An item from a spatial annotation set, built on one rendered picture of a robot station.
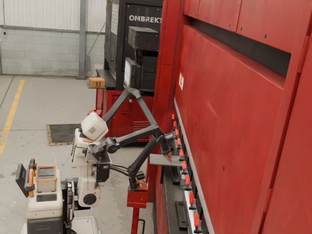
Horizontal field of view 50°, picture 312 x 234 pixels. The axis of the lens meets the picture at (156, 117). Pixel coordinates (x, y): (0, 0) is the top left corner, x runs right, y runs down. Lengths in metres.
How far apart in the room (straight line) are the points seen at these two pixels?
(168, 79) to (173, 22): 0.56
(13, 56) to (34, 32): 0.84
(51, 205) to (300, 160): 2.31
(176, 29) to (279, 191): 3.06
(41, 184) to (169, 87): 1.63
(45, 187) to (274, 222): 2.35
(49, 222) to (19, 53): 7.41
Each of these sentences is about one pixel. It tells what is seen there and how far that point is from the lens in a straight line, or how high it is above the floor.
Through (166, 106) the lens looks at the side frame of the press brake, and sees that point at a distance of 3.56.
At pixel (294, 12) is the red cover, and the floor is 2.26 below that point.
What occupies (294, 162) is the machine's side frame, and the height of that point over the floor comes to 2.10.
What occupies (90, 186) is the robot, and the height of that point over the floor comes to 0.84.
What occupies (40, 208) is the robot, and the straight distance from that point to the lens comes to 2.59.
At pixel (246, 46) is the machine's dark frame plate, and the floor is 2.10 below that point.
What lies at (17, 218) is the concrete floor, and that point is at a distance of 3.86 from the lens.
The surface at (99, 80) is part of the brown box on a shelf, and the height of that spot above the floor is 1.10.
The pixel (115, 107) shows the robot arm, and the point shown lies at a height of 1.39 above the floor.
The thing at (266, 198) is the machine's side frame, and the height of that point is 2.03.
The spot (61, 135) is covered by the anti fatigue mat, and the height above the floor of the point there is 0.01.
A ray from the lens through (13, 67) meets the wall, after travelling 9.77.
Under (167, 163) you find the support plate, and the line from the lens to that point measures 2.78.
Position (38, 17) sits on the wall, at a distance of 9.51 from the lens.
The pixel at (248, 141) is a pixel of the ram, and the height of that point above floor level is 1.84.
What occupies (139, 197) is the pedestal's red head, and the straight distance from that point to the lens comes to 2.75.
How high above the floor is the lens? 2.25
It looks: 19 degrees down
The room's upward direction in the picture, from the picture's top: 6 degrees clockwise
